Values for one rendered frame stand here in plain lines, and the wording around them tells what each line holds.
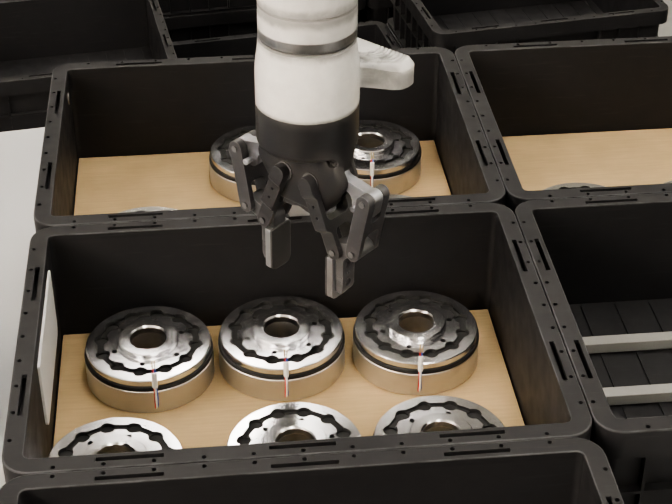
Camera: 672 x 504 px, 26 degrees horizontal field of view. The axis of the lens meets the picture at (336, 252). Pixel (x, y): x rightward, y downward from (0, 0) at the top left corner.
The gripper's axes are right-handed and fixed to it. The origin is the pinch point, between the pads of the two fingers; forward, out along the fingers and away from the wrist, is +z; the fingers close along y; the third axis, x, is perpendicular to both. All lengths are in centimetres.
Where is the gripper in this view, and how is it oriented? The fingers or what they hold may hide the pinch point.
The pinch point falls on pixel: (307, 262)
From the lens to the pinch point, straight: 112.3
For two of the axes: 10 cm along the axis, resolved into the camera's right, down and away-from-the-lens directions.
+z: -0.1, 8.3, 5.6
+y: 7.7, 3.6, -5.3
